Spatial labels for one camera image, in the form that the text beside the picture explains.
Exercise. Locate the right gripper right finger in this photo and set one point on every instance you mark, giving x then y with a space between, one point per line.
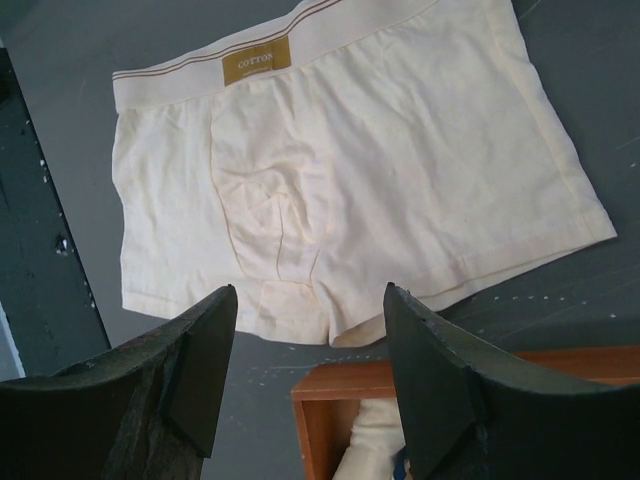
471 410

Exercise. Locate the cream rolled underwear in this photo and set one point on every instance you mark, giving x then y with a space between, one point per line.
377 448

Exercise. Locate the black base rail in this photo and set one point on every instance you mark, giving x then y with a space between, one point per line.
49 317

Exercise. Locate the orange wooden divided organizer box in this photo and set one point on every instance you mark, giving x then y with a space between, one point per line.
327 400

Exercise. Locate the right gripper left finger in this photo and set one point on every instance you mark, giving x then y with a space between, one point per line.
147 409

